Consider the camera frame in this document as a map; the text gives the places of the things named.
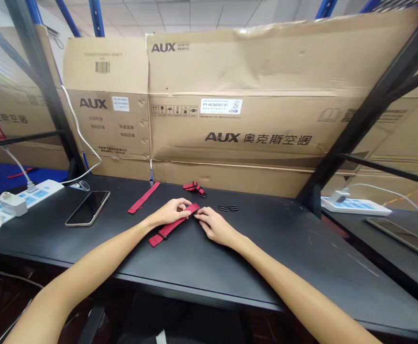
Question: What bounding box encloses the person's left hand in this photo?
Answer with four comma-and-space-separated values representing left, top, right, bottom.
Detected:
150, 197, 195, 228

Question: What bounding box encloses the person's right hand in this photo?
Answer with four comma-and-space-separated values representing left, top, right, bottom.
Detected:
194, 206, 240, 248

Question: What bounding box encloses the red strap with black slider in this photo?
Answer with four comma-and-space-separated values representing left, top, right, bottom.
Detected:
148, 203, 201, 248

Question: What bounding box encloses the black smartphone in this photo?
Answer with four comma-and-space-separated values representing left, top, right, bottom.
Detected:
65, 190, 111, 227

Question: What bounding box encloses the small printed cardboard box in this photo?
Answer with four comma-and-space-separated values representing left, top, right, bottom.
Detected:
62, 35, 153, 182

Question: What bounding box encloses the small white charger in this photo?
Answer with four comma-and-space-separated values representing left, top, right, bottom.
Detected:
332, 189, 350, 205

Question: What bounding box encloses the large printed cardboard box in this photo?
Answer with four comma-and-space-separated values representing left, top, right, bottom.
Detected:
145, 6, 418, 199

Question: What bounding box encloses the long white power strip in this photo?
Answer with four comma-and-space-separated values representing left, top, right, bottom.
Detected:
0, 180, 66, 231

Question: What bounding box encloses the short white power strip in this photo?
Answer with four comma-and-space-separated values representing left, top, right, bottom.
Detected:
320, 195, 393, 217

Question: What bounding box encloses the white charger adapter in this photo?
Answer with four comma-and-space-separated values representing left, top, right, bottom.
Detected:
0, 191, 29, 218

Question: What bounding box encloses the blue mat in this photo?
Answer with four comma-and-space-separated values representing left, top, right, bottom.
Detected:
0, 160, 70, 198

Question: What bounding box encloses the dark tablet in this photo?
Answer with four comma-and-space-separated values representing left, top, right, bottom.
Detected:
365, 216, 418, 265

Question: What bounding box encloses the blue metal rack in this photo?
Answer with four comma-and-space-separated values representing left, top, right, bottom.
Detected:
25, 0, 375, 39

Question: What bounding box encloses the flat red strap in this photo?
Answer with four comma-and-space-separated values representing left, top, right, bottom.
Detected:
127, 182, 162, 215

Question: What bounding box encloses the folded red strap with buckle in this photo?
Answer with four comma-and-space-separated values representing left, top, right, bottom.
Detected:
183, 181, 208, 199

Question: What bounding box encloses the long white cable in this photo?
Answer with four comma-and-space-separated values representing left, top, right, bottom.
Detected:
60, 84, 103, 185

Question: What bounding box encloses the red strap on blue mat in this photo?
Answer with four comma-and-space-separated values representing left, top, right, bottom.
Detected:
7, 167, 34, 180

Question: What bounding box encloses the white plug cable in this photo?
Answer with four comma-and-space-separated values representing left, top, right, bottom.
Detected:
0, 142, 36, 191

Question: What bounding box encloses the black metal shelf frame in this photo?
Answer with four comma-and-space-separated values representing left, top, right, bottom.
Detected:
297, 7, 418, 220
0, 0, 88, 180

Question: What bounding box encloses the thin white charger cable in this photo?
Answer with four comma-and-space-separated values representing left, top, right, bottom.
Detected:
344, 183, 418, 248

